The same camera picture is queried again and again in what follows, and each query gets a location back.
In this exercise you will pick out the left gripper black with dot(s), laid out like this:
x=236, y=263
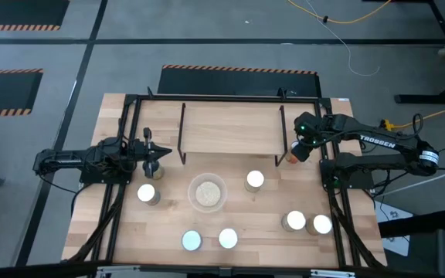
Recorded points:
x=139, y=150

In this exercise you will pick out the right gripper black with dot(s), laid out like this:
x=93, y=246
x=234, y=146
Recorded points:
x=307, y=123

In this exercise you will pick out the tin can peaches label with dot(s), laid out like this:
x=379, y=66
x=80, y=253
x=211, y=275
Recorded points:
x=290, y=157

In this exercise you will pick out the tin can carrots label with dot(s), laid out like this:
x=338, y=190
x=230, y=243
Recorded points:
x=255, y=178

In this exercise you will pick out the tin can blue berries label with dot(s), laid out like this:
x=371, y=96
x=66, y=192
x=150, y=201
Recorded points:
x=191, y=240

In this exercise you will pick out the tin can pineapple label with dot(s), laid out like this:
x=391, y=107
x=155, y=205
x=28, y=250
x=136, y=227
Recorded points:
x=322, y=224

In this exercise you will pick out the tin can red green label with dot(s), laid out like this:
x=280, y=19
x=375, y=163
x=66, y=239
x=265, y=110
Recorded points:
x=228, y=238

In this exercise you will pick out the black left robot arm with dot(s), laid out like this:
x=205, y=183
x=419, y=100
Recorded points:
x=64, y=160

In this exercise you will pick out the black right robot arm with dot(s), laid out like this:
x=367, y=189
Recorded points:
x=381, y=142

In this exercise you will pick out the tin can tan label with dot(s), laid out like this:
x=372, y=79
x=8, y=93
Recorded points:
x=146, y=192

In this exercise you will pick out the white plastic bowl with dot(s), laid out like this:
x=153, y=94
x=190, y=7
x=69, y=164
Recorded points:
x=208, y=177

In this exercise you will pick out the beige grainy bowl filling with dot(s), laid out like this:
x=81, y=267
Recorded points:
x=208, y=194

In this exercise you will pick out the black mat orange striped edge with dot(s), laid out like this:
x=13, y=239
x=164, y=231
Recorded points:
x=18, y=11
x=2, y=92
x=226, y=83

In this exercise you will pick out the tin can pale yellow label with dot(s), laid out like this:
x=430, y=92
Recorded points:
x=296, y=220

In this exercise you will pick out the black stand foot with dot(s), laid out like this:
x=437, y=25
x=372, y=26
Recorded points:
x=415, y=224

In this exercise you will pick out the white paper sheet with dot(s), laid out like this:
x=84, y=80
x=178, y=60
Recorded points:
x=400, y=247

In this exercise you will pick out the wooden shelf black metal frame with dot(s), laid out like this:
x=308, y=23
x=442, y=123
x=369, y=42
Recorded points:
x=232, y=129

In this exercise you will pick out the black aluminium rig frame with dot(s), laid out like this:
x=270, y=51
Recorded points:
x=226, y=98

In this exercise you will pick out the black desk leg frame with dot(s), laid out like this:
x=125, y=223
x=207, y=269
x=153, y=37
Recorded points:
x=419, y=99

